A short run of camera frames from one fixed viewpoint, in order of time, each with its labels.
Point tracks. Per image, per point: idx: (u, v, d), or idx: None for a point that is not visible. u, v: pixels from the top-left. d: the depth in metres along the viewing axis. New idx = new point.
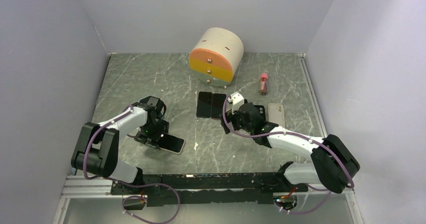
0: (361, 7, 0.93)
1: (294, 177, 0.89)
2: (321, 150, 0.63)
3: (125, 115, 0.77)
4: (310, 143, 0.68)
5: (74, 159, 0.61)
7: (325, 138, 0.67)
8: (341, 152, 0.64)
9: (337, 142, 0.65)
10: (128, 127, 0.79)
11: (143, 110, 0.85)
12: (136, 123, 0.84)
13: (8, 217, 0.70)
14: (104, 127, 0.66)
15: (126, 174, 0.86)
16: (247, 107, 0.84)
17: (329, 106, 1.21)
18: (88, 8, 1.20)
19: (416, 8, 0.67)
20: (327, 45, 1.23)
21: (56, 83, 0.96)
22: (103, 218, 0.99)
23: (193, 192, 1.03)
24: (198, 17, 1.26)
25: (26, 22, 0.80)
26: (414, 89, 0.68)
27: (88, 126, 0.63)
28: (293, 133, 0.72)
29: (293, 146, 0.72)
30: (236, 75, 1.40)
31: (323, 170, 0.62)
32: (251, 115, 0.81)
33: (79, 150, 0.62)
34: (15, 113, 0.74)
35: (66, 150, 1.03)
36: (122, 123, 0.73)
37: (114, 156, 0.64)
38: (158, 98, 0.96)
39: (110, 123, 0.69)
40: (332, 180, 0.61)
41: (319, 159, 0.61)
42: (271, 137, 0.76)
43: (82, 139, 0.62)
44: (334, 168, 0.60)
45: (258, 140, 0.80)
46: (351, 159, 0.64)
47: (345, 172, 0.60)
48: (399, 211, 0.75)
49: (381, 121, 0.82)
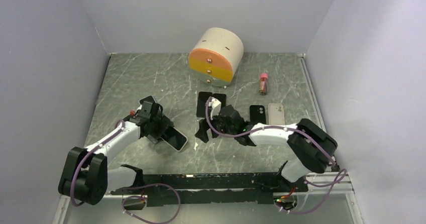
0: (361, 7, 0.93)
1: (291, 174, 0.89)
2: (297, 135, 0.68)
3: (115, 135, 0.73)
4: (286, 131, 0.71)
5: (62, 186, 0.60)
7: (299, 123, 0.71)
8: (316, 132, 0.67)
9: (309, 124, 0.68)
10: (119, 147, 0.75)
11: (136, 127, 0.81)
12: (128, 141, 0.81)
13: (8, 217, 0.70)
14: (92, 152, 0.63)
15: (125, 177, 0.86)
16: (227, 111, 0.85)
17: (329, 106, 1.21)
18: (87, 8, 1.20)
19: (416, 9, 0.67)
20: (327, 45, 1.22)
21: (56, 83, 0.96)
22: (103, 218, 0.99)
23: (193, 192, 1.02)
24: (198, 17, 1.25)
25: (26, 22, 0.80)
26: (414, 89, 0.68)
27: (75, 152, 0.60)
28: (268, 126, 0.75)
29: (273, 138, 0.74)
30: (236, 75, 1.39)
31: (302, 153, 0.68)
32: (233, 118, 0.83)
33: (66, 177, 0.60)
34: (15, 112, 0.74)
35: (65, 150, 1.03)
36: (111, 146, 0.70)
37: (102, 181, 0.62)
38: (152, 102, 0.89)
39: (98, 147, 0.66)
40: (313, 160, 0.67)
41: (296, 144, 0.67)
42: (252, 134, 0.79)
43: (69, 165, 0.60)
44: (311, 149, 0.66)
45: (243, 141, 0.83)
46: (327, 138, 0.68)
47: (322, 151, 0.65)
48: (399, 211, 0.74)
49: (381, 121, 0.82)
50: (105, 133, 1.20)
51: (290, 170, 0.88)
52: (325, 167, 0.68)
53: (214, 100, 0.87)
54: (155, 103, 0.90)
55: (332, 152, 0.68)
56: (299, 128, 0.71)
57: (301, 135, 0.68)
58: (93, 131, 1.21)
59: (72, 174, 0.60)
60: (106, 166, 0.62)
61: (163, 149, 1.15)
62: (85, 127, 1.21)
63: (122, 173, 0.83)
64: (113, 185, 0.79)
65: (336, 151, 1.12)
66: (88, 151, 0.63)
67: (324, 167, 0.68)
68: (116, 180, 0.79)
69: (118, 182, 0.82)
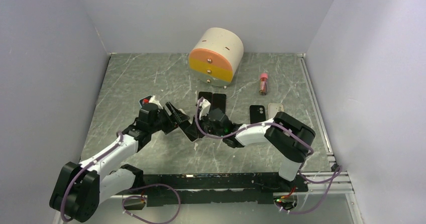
0: (361, 7, 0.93)
1: (287, 172, 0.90)
2: (273, 129, 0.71)
3: (111, 150, 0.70)
4: (263, 127, 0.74)
5: (52, 201, 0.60)
7: (275, 117, 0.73)
8: (291, 123, 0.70)
9: (284, 117, 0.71)
10: (114, 162, 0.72)
11: (134, 141, 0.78)
12: (125, 155, 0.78)
13: (8, 217, 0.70)
14: (85, 169, 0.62)
15: (121, 182, 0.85)
16: (216, 114, 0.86)
17: (329, 106, 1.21)
18: (87, 8, 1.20)
19: (416, 9, 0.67)
20: (327, 45, 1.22)
21: (56, 83, 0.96)
22: (104, 218, 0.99)
23: (193, 192, 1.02)
24: (198, 17, 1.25)
25: (26, 21, 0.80)
26: (414, 89, 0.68)
27: (69, 168, 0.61)
28: (250, 125, 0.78)
29: (256, 135, 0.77)
30: (236, 75, 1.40)
31: (280, 145, 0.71)
32: (222, 122, 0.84)
33: (57, 193, 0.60)
34: (15, 112, 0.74)
35: (65, 150, 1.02)
36: (106, 162, 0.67)
37: (92, 199, 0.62)
38: (148, 112, 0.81)
39: (91, 164, 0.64)
40: (292, 151, 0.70)
41: (272, 137, 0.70)
42: (238, 135, 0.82)
43: (61, 182, 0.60)
44: (288, 139, 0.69)
45: (231, 143, 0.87)
46: (303, 127, 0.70)
47: (300, 142, 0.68)
48: (400, 211, 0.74)
49: (380, 122, 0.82)
50: (105, 133, 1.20)
51: (284, 168, 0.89)
52: (305, 156, 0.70)
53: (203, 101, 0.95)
54: (152, 110, 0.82)
55: (311, 140, 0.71)
56: (276, 122, 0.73)
57: (277, 128, 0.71)
58: (93, 131, 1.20)
59: (64, 190, 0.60)
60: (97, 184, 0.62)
61: (164, 149, 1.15)
62: (85, 127, 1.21)
63: (117, 181, 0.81)
64: (109, 192, 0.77)
65: (337, 151, 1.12)
66: (82, 168, 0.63)
67: (304, 156, 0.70)
68: (111, 187, 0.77)
69: (114, 189, 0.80)
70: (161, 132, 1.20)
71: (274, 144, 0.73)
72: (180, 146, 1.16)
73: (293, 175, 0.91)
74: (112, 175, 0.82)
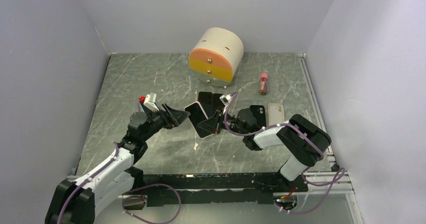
0: (361, 7, 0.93)
1: (289, 172, 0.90)
2: (286, 129, 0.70)
3: (106, 166, 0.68)
4: (278, 127, 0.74)
5: (47, 220, 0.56)
7: (291, 118, 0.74)
8: (305, 126, 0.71)
9: (299, 119, 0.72)
10: (110, 178, 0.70)
11: (129, 155, 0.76)
12: (121, 169, 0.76)
13: (9, 217, 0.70)
14: (80, 187, 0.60)
15: (121, 187, 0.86)
16: (247, 117, 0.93)
17: (329, 106, 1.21)
18: (87, 9, 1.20)
19: (416, 10, 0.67)
20: (327, 45, 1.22)
21: (56, 83, 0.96)
22: (104, 218, 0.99)
23: (193, 192, 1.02)
24: (197, 17, 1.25)
25: (26, 21, 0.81)
26: (414, 90, 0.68)
27: (64, 186, 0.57)
28: (268, 127, 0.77)
29: (271, 138, 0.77)
30: (236, 75, 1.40)
31: (291, 145, 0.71)
32: (251, 125, 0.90)
33: (51, 211, 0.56)
34: (15, 112, 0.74)
35: (65, 150, 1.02)
36: (101, 179, 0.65)
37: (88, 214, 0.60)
38: (136, 127, 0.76)
39: (86, 181, 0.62)
40: (303, 153, 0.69)
41: (284, 136, 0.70)
42: (256, 136, 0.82)
43: (56, 200, 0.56)
44: (299, 140, 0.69)
45: (249, 145, 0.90)
46: (318, 131, 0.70)
47: (312, 146, 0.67)
48: (399, 212, 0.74)
49: (380, 122, 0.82)
50: (105, 133, 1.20)
51: (288, 167, 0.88)
52: (315, 160, 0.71)
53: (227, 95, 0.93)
54: (139, 124, 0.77)
55: (325, 147, 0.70)
56: (291, 123, 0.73)
57: (291, 129, 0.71)
58: (93, 131, 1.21)
59: (59, 208, 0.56)
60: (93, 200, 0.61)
61: (164, 149, 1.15)
62: (85, 127, 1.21)
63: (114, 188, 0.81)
64: (107, 201, 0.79)
65: (336, 151, 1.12)
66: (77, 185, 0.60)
67: (315, 160, 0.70)
68: (109, 194, 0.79)
69: (114, 195, 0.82)
70: (161, 132, 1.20)
71: (284, 144, 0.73)
72: (180, 146, 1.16)
73: (295, 177, 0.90)
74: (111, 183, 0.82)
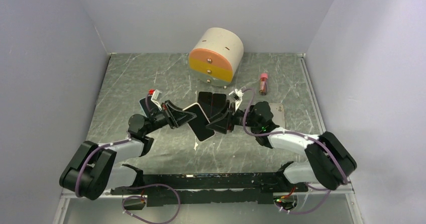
0: (361, 7, 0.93)
1: (293, 176, 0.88)
2: (315, 146, 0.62)
3: (122, 142, 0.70)
4: (306, 140, 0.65)
5: (64, 177, 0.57)
7: (321, 135, 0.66)
8: (336, 147, 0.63)
9: (330, 138, 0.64)
10: (121, 155, 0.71)
11: (141, 142, 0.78)
12: (130, 153, 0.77)
13: (8, 217, 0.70)
14: (102, 148, 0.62)
15: (123, 181, 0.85)
16: (264, 109, 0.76)
17: (328, 106, 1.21)
18: (87, 8, 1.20)
19: (416, 11, 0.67)
20: (327, 45, 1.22)
21: (56, 83, 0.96)
22: (104, 218, 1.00)
23: (193, 192, 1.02)
24: (197, 17, 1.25)
25: (26, 22, 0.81)
26: (414, 90, 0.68)
27: (88, 144, 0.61)
28: (290, 131, 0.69)
29: (292, 144, 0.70)
30: (236, 75, 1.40)
31: (319, 168, 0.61)
32: (267, 120, 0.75)
33: (72, 166, 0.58)
34: (15, 112, 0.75)
35: (65, 150, 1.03)
36: (120, 147, 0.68)
37: (105, 178, 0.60)
38: (137, 130, 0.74)
39: (108, 144, 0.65)
40: (327, 176, 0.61)
41: (316, 156, 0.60)
42: (273, 137, 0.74)
43: (79, 155, 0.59)
44: (329, 164, 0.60)
45: (260, 140, 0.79)
46: (347, 156, 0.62)
47: (339, 169, 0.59)
48: (400, 212, 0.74)
49: (381, 121, 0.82)
50: (105, 133, 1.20)
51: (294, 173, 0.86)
52: (338, 185, 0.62)
53: (238, 91, 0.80)
54: (139, 129, 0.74)
55: (349, 173, 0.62)
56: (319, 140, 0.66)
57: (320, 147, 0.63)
58: (93, 131, 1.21)
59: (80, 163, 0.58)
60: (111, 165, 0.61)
61: (164, 149, 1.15)
62: (85, 127, 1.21)
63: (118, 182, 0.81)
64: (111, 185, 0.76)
65: None
66: (99, 146, 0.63)
67: (338, 185, 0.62)
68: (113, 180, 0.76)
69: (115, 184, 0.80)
70: (161, 132, 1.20)
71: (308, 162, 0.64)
72: (180, 145, 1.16)
73: (298, 181, 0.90)
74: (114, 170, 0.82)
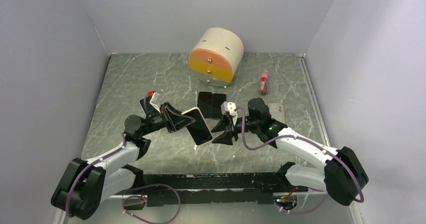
0: (361, 7, 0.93)
1: (295, 180, 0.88)
2: (334, 163, 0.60)
3: (114, 152, 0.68)
4: (323, 154, 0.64)
5: (55, 196, 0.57)
7: (339, 150, 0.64)
8: (354, 165, 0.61)
9: (350, 154, 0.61)
10: (115, 165, 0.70)
11: (136, 147, 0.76)
12: (125, 161, 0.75)
13: (9, 218, 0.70)
14: (91, 165, 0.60)
15: (123, 183, 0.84)
16: (257, 104, 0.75)
17: (329, 106, 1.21)
18: (87, 8, 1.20)
19: (416, 10, 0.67)
20: (327, 45, 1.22)
21: (56, 83, 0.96)
22: (104, 218, 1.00)
23: (193, 192, 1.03)
24: (197, 17, 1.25)
25: (26, 21, 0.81)
26: (414, 91, 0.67)
27: (75, 162, 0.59)
28: (303, 137, 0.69)
29: (303, 152, 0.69)
30: (236, 75, 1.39)
31: (335, 185, 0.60)
32: (263, 113, 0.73)
33: (61, 187, 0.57)
34: (15, 112, 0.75)
35: (65, 150, 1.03)
36: (111, 161, 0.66)
37: (96, 196, 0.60)
38: (133, 131, 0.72)
39: (98, 161, 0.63)
40: (341, 193, 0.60)
41: (335, 175, 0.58)
42: (281, 140, 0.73)
43: (67, 176, 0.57)
44: (346, 184, 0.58)
45: (265, 138, 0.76)
46: (362, 174, 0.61)
47: (356, 188, 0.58)
48: (400, 212, 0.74)
49: (381, 122, 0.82)
50: (105, 133, 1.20)
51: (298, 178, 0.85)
52: (350, 201, 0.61)
53: (229, 105, 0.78)
54: (135, 130, 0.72)
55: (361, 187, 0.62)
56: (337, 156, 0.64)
57: (339, 164, 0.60)
58: (93, 131, 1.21)
59: (69, 185, 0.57)
60: (102, 182, 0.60)
61: (163, 149, 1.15)
62: (85, 127, 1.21)
63: (119, 185, 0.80)
64: (111, 191, 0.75)
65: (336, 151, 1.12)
66: (88, 163, 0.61)
67: (350, 201, 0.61)
68: (112, 186, 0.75)
69: (116, 188, 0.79)
70: (161, 132, 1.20)
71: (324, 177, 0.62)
72: (180, 146, 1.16)
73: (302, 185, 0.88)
74: (114, 174, 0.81)
